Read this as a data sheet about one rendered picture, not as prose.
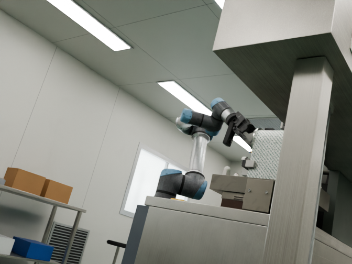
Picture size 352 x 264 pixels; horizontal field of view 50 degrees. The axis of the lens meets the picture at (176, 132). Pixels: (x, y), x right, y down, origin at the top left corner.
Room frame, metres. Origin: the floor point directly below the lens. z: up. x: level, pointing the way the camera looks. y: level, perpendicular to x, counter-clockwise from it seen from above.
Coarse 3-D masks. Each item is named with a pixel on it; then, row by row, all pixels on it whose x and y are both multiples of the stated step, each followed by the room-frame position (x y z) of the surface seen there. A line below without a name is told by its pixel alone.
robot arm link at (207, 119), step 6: (204, 114) 1.85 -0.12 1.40; (204, 120) 1.84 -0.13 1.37; (210, 120) 1.84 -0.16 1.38; (216, 120) 1.83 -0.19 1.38; (222, 120) 1.83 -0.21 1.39; (204, 126) 1.86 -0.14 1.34; (210, 126) 1.85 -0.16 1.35; (216, 126) 1.85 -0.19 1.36; (210, 132) 1.88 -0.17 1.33; (216, 132) 1.88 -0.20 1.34
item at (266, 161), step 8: (256, 152) 1.56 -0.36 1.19; (264, 152) 1.54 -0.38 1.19; (272, 152) 1.52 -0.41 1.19; (256, 160) 1.56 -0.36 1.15; (264, 160) 1.54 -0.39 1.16; (272, 160) 1.51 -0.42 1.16; (248, 168) 1.58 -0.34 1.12; (256, 168) 1.55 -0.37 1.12; (264, 168) 1.53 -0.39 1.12; (272, 168) 1.51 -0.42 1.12; (248, 176) 1.57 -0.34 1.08; (256, 176) 1.55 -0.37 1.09; (264, 176) 1.53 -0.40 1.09; (272, 176) 1.50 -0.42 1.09
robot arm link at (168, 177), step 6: (162, 174) 2.06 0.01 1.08; (168, 174) 2.04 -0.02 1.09; (174, 174) 2.04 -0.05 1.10; (180, 174) 2.06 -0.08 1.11; (162, 180) 2.05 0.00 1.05; (168, 180) 2.04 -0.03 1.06; (174, 180) 2.04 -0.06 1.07; (180, 180) 2.05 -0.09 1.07; (162, 186) 2.05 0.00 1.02; (168, 186) 2.04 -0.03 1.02; (174, 186) 2.05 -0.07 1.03; (180, 186) 2.05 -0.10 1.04; (174, 192) 2.06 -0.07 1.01; (180, 192) 2.07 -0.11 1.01
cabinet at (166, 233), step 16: (160, 208) 1.52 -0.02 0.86; (160, 224) 1.51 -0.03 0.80; (176, 224) 1.46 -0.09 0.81; (192, 224) 1.41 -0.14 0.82; (208, 224) 1.36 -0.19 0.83; (224, 224) 1.32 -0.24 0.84; (240, 224) 1.28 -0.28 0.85; (144, 240) 1.55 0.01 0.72; (160, 240) 1.49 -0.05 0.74; (176, 240) 1.45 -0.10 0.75; (192, 240) 1.40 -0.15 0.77; (208, 240) 1.36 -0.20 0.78; (224, 240) 1.32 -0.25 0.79; (240, 240) 1.28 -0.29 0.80; (256, 240) 1.24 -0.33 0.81; (144, 256) 1.53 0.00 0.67; (160, 256) 1.48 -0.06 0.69; (176, 256) 1.43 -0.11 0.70; (192, 256) 1.39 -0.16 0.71; (208, 256) 1.35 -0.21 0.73; (224, 256) 1.31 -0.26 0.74; (240, 256) 1.27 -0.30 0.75; (256, 256) 1.23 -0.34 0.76; (320, 256) 1.27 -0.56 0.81; (336, 256) 1.42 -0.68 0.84
